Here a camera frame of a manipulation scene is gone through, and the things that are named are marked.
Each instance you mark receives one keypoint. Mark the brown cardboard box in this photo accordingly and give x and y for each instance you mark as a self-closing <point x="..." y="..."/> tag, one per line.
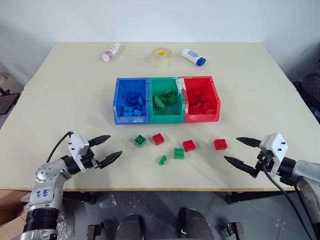
<point x="11" y="212"/>

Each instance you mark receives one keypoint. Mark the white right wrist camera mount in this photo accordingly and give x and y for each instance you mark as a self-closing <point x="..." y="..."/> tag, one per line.
<point x="275" y="146"/>

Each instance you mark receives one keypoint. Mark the white bottle with blue cap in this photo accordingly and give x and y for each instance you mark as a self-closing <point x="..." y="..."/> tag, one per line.
<point x="193" y="57"/>

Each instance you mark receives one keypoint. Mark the blue toy brick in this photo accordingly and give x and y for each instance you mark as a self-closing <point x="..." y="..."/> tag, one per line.
<point x="128" y="109"/>
<point x="140" y="100"/>
<point x="131" y="97"/>
<point x="137" y="112"/>

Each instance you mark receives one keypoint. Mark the clear tape roll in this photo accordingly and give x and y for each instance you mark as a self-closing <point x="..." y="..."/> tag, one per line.
<point x="162" y="57"/>

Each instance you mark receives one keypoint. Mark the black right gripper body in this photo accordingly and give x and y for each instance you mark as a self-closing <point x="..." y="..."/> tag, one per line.
<point x="266" y="161"/>

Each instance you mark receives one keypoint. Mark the dark rounded shape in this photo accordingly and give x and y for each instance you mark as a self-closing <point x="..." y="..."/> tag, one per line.
<point x="131" y="227"/>
<point x="196" y="223"/>

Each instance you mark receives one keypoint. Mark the white bottle with red print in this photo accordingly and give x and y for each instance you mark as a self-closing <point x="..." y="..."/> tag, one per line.
<point x="111" y="52"/>

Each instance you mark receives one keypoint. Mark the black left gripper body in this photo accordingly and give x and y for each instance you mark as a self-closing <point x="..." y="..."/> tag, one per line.
<point x="90" y="160"/>

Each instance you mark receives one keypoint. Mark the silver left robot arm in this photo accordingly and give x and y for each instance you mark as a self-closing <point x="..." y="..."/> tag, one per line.
<point x="47" y="175"/>

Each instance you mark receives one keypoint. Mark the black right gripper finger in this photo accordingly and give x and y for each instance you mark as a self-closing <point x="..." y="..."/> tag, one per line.
<point x="241" y="163"/>
<point x="250" y="142"/>

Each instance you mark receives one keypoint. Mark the clear plastic wrapper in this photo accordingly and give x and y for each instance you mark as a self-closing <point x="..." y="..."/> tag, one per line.
<point x="108" y="201"/>

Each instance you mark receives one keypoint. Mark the green square toy brick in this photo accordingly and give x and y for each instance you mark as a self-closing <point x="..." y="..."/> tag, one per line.
<point x="139" y="140"/>
<point x="179" y="153"/>

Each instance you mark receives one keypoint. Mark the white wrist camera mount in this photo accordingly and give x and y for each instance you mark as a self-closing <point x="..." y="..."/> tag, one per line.
<point x="78" y="146"/>
<point x="275" y="146"/>

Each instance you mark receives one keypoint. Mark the black metal stand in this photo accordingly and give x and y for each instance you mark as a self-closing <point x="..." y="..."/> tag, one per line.
<point x="7" y="100"/>

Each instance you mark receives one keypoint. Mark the clear bubble wrap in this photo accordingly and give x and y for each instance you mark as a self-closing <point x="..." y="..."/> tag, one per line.
<point x="65" y="226"/>

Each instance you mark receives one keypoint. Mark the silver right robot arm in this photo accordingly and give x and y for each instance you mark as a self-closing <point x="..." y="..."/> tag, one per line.
<point x="303" y="175"/>

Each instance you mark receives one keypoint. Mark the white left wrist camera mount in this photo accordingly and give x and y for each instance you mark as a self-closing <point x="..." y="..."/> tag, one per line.
<point x="78" y="146"/>

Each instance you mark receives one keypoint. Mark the green plastic bin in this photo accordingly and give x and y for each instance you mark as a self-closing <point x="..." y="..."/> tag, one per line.
<point x="166" y="117"/>

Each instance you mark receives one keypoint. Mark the white torn tape strip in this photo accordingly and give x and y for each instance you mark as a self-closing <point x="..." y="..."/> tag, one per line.
<point x="179" y="85"/>

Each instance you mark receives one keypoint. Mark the small green toy brick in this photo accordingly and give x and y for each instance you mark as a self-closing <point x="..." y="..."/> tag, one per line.
<point x="163" y="160"/>

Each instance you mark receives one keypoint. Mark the red square toy brick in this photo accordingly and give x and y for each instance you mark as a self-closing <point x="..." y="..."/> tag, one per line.
<point x="158" y="139"/>
<point x="220" y="144"/>
<point x="189" y="145"/>

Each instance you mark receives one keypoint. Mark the blue plastic bin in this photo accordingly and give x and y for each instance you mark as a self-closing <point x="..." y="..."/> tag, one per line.
<point x="117" y="100"/>

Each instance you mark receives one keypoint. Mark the dark green toy brick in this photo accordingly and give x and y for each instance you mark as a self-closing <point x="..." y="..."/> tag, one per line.
<point x="168" y="92"/>
<point x="172" y="100"/>

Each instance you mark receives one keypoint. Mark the black office chair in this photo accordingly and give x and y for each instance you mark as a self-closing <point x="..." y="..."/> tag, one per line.
<point x="308" y="97"/>

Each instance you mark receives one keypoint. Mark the red plastic bin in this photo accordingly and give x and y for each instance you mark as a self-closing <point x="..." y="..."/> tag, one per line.
<point x="200" y="117"/>

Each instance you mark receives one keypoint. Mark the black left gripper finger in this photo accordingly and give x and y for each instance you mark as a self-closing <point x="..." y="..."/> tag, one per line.
<point x="100" y="140"/>
<point x="111" y="158"/>

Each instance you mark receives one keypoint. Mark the green arched toy brick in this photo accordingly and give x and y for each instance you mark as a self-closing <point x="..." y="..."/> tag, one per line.
<point x="159" y="104"/>

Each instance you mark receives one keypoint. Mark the black table leg base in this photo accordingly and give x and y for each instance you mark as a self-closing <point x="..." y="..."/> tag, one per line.
<point x="252" y="197"/>

